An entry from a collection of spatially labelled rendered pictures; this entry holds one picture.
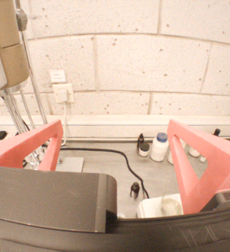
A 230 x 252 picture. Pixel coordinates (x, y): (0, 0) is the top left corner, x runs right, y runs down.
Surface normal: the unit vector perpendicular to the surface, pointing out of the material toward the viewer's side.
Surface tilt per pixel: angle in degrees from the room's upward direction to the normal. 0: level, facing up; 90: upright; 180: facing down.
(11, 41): 90
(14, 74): 90
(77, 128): 90
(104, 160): 0
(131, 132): 90
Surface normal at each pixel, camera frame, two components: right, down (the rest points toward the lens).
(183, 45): 0.00, 0.60
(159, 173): 0.00, -0.80
